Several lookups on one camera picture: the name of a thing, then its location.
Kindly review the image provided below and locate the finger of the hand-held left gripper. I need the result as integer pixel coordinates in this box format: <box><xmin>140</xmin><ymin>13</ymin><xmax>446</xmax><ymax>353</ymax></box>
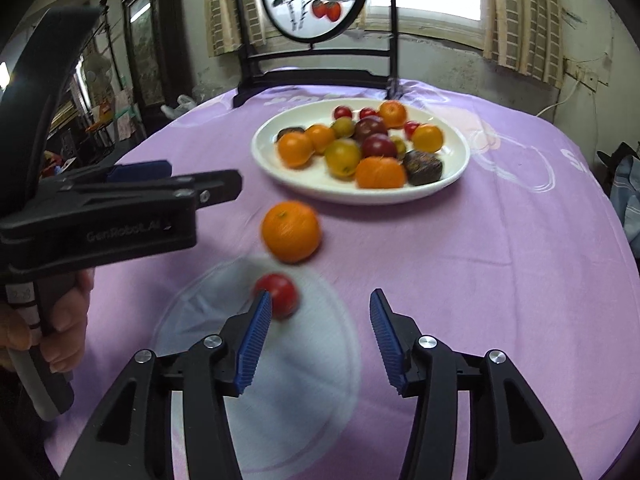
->
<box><xmin>50</xmin><ymin>160</ymin><xmax>173</xmax><ymax>186</ymax></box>
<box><xmin>60</xmin><ymin>170</ymin><xmax>243</xmax><ymax>207</ymax></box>

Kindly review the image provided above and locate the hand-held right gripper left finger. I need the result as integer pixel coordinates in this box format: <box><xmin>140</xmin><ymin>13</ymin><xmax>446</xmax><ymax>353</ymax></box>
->
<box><xmin>60</xmin><ymin>290</ymin><xmax>273</xmax><ymax>480</ymax></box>

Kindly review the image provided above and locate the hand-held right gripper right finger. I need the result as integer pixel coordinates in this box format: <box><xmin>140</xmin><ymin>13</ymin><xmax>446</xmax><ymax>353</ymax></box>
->
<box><xmin>369</xmin><ymin>288</ymin><xmax>583</xmax><ymax>480</ymax></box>

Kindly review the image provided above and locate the white round plate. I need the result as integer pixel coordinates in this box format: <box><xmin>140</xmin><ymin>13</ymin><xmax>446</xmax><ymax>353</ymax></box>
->
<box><xmin>252</xmin><ymin>97</ymin><xmax>471</xmax><ymax>206</ymax></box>

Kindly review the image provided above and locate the yellow-orange oval kumquat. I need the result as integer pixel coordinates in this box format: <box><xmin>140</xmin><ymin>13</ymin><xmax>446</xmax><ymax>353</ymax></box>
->
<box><xmin>411</xmin><ymin>124</ymin><xmax>444</xmax><ymax>154</ymax></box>

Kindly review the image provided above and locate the person's left hand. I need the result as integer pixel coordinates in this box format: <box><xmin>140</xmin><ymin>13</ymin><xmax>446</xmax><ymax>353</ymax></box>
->
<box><xmin>0</xmin><ymin>267</ymin><xmax>96</xmax><ymax>375</ymax></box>

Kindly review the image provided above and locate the white plastic bag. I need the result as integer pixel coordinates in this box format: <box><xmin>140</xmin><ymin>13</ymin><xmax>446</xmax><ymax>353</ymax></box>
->
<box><xmin>161</xmin><ymin>94</ymin><xmax>198</xmax><ymax>120</ymax></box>

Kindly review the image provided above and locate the small orange kumquat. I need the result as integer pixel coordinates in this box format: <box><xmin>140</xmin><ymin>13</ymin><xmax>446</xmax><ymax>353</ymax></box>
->
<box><xmin>277</xmin><ymin>131</ymin><xmax>315</xmax><ymax>169</ymax></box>
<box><xmin>305</xmin><ymin>124</ymin><xmax>337</xmax><ymax>155</ymax></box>
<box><xmin>378</xmin><ymin>100</ymin><xmax>407</xmax><ymax>129</ymax></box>

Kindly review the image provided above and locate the large orange mandarin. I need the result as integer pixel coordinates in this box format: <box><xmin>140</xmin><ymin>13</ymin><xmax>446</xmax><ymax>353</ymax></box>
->
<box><xmin>261</xmin><ymin>201</ymin><xmax>322</xmax><ymax>264</ymax></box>

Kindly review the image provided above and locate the purple printed blanket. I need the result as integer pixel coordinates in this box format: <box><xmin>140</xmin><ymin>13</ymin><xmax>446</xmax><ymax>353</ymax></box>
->
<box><xmin>45</xmin><ymin>80</ymin><xmax>640</xmax><ymax>480</ymax></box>

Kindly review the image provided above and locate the dark wooden cabinet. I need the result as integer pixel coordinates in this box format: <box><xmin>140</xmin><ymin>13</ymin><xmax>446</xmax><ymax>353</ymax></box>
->
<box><xmin>122</xmin><ymin>0</ymin><xmax>193</xmax><ymax>108</ymax></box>

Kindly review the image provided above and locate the black screen with round painting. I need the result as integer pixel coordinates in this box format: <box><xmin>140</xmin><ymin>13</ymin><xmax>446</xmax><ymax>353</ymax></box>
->
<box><xmin>232</xmin><ymin>0</ymin><xmax>406</xmax><ymax>108</ymax></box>

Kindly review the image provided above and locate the dark purple tomato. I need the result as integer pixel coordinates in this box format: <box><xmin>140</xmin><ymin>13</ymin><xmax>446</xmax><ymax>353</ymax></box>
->
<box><xmin>352</xmin><ymin>116</ymin><xmax>388</xmax><ymax>142</ymax></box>

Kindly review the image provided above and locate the dark red tomato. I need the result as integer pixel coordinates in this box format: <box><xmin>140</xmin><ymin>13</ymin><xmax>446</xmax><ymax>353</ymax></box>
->
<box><xmin>361</xmin><ymin>133</ymin><xmax>398</xmax><ymax>159</ymax></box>

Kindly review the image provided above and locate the beige checked curtain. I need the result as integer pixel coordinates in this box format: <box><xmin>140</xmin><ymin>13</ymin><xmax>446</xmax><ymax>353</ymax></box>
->
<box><xmin>202</xmin><ymin>0</ymin><xmax>281</xmax><ymax>58</ymax></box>
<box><xmin>482</xmin><ymin>0</ymin><xmax>568</xmax><ymax>88</ymax></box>

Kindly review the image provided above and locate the blue clothes pile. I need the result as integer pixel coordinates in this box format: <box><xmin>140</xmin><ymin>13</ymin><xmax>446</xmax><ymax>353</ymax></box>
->
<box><xmin>612</xmin><ymin>157</ymin><xmax>640</xmax><ymax>241</ymax></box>

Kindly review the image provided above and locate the white power strip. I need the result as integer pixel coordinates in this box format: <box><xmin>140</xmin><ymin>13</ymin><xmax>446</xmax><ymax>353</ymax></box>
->
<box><xmin>565</xmin><ymin>60</ymin><xmax>608</xmax><ymax>86</ymax></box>

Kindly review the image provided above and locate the white cable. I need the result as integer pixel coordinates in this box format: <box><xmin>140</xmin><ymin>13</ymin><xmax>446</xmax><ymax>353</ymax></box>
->
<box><xmin>537</xmin><ymin>77</ymin><xmax>581</xmax><ymax>118</ymax></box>

